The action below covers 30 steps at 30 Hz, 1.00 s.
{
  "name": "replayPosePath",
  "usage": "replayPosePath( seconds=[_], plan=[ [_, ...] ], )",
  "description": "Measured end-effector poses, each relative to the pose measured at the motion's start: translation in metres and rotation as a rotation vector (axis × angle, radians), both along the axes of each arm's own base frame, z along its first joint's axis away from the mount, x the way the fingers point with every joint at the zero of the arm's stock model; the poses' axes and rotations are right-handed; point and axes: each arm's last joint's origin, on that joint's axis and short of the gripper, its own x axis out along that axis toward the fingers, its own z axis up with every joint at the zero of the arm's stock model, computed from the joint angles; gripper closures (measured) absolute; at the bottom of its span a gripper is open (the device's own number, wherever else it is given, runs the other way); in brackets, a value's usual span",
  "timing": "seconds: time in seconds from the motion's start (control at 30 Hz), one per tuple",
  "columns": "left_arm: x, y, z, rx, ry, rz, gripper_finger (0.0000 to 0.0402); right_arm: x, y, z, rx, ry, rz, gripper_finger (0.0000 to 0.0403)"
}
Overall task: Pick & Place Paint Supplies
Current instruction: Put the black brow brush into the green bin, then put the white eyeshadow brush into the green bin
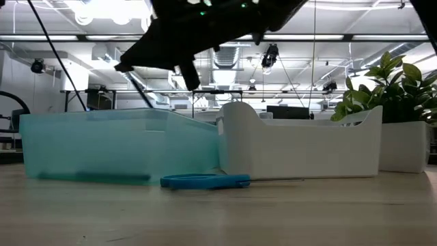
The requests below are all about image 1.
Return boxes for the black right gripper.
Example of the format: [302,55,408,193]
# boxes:
[114,6,260,92]

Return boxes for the black background box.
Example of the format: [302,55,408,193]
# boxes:
[86,90,114,111]

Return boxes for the green translucent plastic bin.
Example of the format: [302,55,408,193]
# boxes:
[18,108,221,186]

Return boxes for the black computer monitor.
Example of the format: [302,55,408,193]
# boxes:
[266,105,311,120]

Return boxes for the white plastic bin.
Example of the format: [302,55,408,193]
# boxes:
[215,101,384,180]

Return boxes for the black overhead crossbar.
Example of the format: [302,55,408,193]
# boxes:
[0,33,437,43]

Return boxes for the green plant white pot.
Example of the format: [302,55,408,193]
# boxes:
[330,51,437,174]

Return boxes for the black background table frame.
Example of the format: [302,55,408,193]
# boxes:
[60,87,346,119]

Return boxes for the silver ventilation duct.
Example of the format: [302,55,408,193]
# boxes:
[211,44,245,69]

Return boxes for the black hanging camera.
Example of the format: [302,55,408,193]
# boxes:
[322,80,339,94]
[261,43,280,69]
[30,57,46,74]

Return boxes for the blue handled scissors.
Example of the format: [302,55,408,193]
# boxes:
[159,173,306,191]

